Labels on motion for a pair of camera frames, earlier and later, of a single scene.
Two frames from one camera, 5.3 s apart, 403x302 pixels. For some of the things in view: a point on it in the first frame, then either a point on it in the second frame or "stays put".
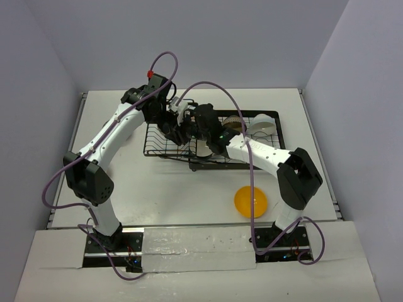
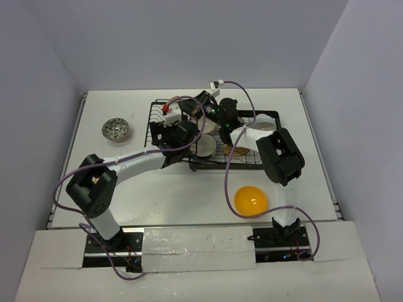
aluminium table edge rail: (71, 146) stays put
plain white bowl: (262, 123) stays put
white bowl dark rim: (202, 150) stays put
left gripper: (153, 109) → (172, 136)
